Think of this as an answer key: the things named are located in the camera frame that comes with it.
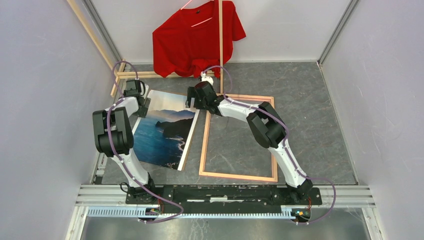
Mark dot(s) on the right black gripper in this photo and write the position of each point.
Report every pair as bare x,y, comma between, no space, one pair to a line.
191,93

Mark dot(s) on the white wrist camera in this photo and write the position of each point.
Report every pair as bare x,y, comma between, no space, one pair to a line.
144,89
205,78

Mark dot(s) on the red t-shirt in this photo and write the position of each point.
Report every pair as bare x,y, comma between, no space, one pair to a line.
187,51

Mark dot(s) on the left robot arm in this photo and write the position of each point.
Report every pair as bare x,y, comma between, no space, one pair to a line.
113,136

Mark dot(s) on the pink wooden picture frame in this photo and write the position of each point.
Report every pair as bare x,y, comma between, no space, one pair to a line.
203,156

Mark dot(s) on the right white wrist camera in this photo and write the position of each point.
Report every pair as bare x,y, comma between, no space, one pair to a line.
205,78

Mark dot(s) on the landscape photo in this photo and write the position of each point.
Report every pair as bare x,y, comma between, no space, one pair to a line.
164,136

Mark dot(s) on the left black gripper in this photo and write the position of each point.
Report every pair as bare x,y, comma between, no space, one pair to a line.
143,112

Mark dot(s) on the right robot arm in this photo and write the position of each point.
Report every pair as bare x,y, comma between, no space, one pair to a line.
267,127

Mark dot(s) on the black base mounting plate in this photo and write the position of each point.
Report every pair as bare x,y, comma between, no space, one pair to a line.
223,199

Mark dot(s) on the white slotted cable duct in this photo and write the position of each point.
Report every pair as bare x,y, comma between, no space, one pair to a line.
144,212

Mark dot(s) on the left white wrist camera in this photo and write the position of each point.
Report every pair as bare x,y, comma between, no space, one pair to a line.
144,89

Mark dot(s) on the pink clothes hanger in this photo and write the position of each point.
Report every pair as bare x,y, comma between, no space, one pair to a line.
197,15

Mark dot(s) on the aluminium rail frame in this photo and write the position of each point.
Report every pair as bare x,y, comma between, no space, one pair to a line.
347,212

